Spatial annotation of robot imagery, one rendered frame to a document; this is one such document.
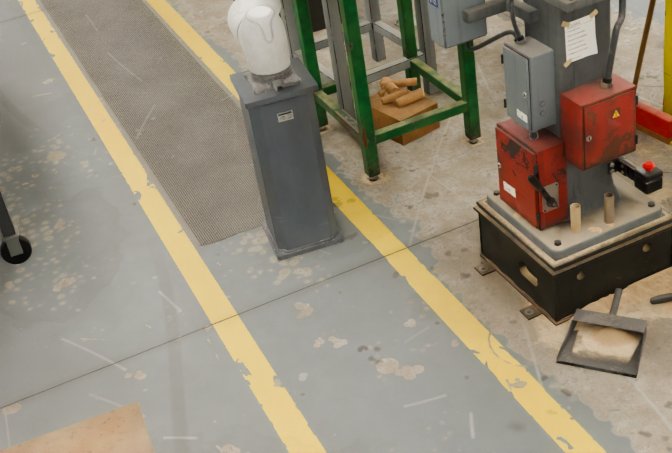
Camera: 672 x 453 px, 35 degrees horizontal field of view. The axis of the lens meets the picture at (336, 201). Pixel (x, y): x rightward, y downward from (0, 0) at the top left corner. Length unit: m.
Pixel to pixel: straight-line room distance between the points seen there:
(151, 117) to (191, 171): 0.65
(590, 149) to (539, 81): 0.27
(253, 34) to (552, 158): 1.14
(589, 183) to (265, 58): 1.22
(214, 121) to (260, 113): 1.43
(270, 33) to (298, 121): 0.35
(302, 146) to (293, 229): 0.36
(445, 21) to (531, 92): 0.35
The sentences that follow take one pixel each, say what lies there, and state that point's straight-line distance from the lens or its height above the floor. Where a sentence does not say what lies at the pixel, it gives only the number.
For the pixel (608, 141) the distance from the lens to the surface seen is 3.49.
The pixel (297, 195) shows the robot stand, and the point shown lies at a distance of 4.08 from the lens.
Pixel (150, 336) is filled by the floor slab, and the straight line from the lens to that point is 3.99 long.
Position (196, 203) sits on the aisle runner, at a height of 0.00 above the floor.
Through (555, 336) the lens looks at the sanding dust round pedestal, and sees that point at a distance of 3.68.
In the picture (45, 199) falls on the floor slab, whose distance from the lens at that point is 5.03.
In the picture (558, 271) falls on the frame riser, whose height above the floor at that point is 0.23.
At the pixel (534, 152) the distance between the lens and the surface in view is 3.48.
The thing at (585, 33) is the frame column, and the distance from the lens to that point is 3.43.
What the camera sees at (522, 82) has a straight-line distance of 3.43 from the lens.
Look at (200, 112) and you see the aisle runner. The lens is 5.42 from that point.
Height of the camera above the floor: 2.41
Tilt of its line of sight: 32 degrees down
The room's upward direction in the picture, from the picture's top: 10 degrees counter-clockwise
